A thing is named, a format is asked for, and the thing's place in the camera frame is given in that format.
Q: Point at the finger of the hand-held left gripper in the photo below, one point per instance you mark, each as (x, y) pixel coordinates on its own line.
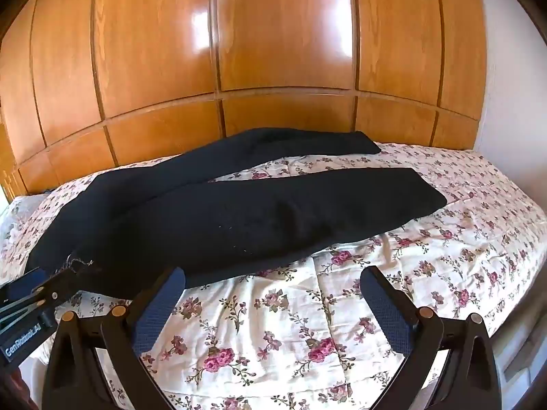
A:
(64, 284)

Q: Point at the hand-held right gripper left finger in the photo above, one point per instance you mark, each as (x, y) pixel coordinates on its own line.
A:
(157, 309)

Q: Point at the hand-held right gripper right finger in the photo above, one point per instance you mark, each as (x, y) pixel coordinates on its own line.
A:
(384, 309)

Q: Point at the black pants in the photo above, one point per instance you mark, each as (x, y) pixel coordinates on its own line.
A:
(239, 218)

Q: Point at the floral quilted bedspread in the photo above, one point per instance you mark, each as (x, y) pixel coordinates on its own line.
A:
(299, 333)

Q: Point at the wooden wardrobe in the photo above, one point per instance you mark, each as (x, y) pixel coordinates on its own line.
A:
(265, 51)

